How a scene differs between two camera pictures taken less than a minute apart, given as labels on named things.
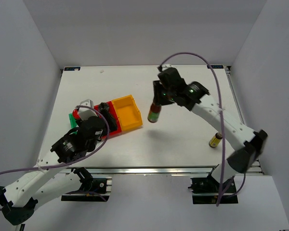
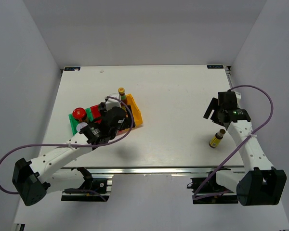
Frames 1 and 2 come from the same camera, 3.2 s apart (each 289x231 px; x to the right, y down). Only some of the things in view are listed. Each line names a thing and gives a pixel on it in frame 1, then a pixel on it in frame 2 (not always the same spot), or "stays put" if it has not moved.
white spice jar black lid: [103, 105] stays put
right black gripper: [158, 86] -> [214, 106]
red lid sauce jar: [75, 114] stays put
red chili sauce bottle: [154, 112] -> [121, 91]
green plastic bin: [72, 122] stays put
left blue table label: [72, 69] stays put
